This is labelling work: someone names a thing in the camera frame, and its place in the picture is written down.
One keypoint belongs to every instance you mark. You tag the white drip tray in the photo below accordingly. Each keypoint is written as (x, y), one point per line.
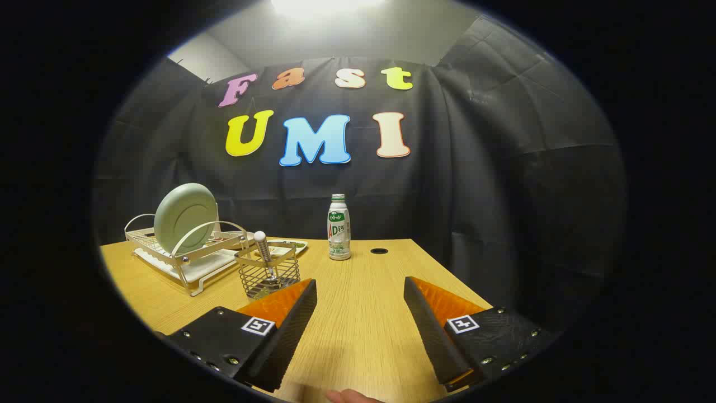
(207, 268)

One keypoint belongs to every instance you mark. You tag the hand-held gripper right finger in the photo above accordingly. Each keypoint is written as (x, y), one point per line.
(430, 330)

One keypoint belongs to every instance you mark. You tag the white divided dish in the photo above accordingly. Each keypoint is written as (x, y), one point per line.
(291, 246)

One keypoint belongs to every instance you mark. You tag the black backdrop cloth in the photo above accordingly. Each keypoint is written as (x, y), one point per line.
(475, 196)

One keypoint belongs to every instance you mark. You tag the pale green plate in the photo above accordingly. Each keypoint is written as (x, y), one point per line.
(184, 215)

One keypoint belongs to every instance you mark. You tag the white milk bottle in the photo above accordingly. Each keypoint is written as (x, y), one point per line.
(339, 229)

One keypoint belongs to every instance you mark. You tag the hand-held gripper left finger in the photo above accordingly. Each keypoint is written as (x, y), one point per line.
(291, 336)

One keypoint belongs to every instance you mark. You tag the ceiling light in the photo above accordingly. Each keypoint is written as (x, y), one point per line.
(324, 6)

